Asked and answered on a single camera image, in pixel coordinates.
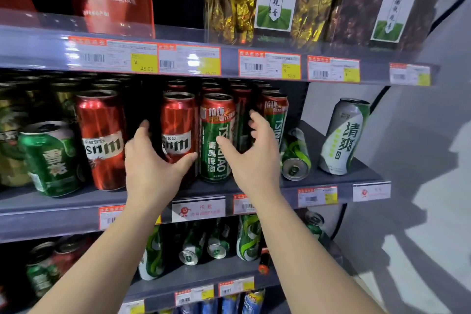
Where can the white shelf sign red logo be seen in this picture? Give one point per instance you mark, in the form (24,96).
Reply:
(200,210)
(371,192)

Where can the green white swirl beer can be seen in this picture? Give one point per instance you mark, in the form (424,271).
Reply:
(248,238)
(193,245)
(152,255)
(296,155)
(315,224)
(219,242)

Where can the person's right hand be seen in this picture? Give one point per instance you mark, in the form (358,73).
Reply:
(257,166)

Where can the blue beer can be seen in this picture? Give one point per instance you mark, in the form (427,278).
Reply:
(230,305)
(253,302)

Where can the green red beer can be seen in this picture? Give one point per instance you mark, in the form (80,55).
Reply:
(217,129)
(276,111)

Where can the row of red-topped cans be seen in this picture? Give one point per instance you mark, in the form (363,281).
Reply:
(220,87)

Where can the clear plastic shelf guard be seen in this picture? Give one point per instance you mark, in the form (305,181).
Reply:
(44,19)

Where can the person's right forearm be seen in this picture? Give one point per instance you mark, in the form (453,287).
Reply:
(301,251)

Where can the person's right thumb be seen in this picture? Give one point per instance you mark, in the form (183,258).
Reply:
(228,148)

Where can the person's left forearm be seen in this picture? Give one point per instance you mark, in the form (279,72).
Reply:
(106,258)

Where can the person's left hand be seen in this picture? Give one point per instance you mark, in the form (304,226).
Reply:
(151,174)

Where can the orange yellow price tag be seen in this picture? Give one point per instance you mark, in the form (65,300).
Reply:
(241,205)
(132,307)
(316,196)
(331,69)
(193,296)
(408,74)
(110,54)
(268,65)
(235,287)
(187,60)
(109,216)

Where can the small red black can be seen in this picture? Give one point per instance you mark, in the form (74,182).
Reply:
(264,262)

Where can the tall white green beer can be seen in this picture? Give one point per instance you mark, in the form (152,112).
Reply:
(344,137)

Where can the green beer can white print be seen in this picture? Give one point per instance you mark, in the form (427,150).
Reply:
(41,273)
(51,159)

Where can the row of gold green cans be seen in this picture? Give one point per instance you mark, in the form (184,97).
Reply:
(14,122)

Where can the red beer can white band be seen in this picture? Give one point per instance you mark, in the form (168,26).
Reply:
(101,129)
(179,122)

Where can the dark red tea packets bag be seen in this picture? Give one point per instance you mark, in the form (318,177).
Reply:
(360,4)

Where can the person's left thumb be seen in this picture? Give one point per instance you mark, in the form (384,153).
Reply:
(186,164)

